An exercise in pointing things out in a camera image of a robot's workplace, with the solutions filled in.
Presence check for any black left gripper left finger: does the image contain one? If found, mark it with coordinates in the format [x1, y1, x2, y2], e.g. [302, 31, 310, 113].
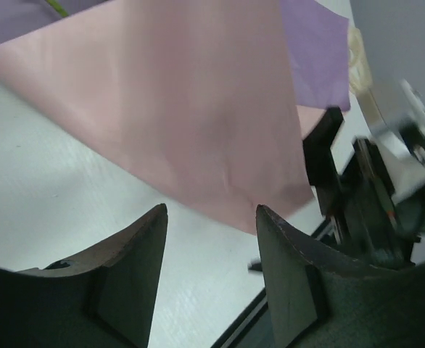
[0, 204, 168, 347]

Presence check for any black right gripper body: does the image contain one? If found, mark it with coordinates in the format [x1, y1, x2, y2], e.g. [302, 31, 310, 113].
[303, 107, 425, 270]

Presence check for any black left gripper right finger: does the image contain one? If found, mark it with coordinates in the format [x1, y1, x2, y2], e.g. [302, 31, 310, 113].
[256, 205, 425, 347]

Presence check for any cream ribbon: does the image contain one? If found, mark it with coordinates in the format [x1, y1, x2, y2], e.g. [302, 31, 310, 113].
[347, 25, 384, 133]

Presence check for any pink and purple wrapping paper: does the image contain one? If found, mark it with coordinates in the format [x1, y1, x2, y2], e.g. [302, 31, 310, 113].
[0, 1, 350, 233]

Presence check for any pink flower stem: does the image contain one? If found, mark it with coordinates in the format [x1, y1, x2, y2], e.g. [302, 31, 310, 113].
[46, 0, 69, 17]

